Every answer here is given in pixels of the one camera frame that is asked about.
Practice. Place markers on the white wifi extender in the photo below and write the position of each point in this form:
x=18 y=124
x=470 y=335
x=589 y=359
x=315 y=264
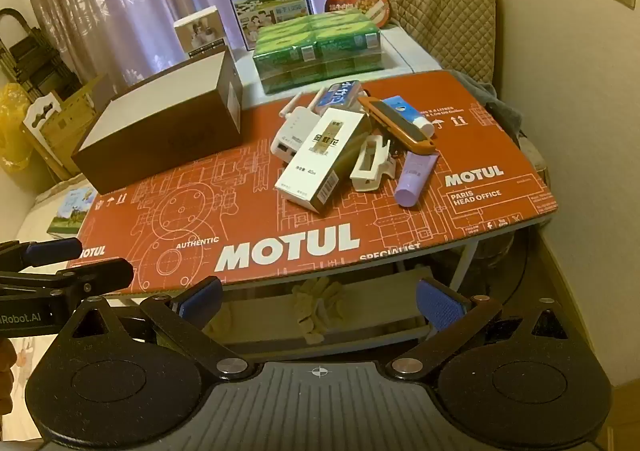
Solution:
x=292 y=141

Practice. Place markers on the person's left hand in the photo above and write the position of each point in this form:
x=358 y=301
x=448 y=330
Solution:
x=7 y=371

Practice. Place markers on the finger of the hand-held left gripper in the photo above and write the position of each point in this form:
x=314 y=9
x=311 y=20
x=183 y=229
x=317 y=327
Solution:
x=100 y=275
x=52 y=252

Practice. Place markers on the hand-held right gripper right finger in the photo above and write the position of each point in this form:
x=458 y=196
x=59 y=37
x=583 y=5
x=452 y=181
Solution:
x=440 y=303

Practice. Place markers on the grey cloth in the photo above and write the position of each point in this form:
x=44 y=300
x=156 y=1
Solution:
x=500 y=111

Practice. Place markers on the purple tube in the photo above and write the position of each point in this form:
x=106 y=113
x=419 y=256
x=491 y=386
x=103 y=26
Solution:
x=412 y=181

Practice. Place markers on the blue packet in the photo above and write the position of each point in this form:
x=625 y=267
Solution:
x=340 y=93

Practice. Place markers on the red instant noodle bowl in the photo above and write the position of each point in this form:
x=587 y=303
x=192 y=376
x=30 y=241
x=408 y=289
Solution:
x=360 y=3

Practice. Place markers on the green drink carton pack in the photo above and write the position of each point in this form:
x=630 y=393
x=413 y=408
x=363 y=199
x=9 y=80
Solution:
x=315 y=46

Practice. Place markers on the brown cardboard carton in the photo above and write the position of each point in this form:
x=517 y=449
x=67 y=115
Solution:
x=80 y=116

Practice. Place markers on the brown cardboard box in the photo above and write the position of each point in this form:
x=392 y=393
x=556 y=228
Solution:
x=165 y=141

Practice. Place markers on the beige gloves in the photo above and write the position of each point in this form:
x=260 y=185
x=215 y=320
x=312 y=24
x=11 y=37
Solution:
x=317 y=311

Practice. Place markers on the yellow plastic bag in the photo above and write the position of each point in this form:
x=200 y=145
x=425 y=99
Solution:
x=12 y=131

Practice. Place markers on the orange utility knife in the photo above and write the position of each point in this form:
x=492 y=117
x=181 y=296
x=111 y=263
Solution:
x=412 y=140

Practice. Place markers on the green landscape print carton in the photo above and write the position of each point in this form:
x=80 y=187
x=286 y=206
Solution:
x=72 y=211

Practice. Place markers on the white carton with gold print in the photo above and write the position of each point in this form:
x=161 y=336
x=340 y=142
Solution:
x=320 y=166

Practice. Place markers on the red printed cardboard sheet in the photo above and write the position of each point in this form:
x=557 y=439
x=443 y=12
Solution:
x=200 y=211

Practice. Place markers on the beige quilted cloth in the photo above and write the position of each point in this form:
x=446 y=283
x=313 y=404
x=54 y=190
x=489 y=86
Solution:
x=450 y=16

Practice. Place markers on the blue and white tube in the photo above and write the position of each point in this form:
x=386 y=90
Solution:
x=400 y=107

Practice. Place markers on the black folding rack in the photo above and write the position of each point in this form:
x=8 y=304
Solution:
x=30 y=51

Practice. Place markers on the white hair claw clip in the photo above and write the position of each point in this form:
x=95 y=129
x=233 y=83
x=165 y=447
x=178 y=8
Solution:
x=367 y=171

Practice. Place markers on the white cut-out cardboard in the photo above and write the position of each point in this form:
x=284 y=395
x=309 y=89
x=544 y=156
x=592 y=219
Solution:
x=42 y=113

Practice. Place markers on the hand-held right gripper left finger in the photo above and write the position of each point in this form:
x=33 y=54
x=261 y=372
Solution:
x=202 y=298

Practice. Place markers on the small white product box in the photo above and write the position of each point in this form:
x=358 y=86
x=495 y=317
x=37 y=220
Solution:
x=200 y=31

